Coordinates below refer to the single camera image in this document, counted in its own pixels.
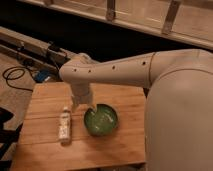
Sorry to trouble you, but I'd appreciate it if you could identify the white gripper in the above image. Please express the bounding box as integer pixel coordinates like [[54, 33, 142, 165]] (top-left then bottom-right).
[[71, 83, 97, 112]]

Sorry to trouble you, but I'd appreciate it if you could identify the clear plastic bottle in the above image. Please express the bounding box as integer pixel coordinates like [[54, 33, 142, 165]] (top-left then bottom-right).
[[58, 106, 71, 143]]

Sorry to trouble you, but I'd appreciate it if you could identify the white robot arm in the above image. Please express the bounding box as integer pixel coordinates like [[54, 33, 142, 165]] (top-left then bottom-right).
[[59, 49, 213, 171]]

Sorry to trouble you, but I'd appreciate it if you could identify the green ceramic bowl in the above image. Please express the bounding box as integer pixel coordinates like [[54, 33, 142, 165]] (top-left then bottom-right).
[[84, 104, 118, 136]]

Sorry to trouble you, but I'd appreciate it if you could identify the blue object on floor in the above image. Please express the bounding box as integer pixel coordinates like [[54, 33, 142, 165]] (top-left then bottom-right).
[[34, 70, 50, 83]]

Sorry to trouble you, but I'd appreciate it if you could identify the black power adapter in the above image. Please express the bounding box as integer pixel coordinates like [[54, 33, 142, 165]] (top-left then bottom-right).
[[46, 41, 62, 55]]

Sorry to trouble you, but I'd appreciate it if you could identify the dark object at left edge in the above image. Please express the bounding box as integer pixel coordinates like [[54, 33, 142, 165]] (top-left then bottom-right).
[[0, 107, 22, 159]]

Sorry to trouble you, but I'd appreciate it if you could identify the black cable on floor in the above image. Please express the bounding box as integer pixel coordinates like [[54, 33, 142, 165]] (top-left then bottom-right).
[[2, 65, 34, 93]]

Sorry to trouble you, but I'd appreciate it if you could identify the metal floor rail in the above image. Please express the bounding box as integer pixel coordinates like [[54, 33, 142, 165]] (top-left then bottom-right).
[[0, 26, 99, 76]]

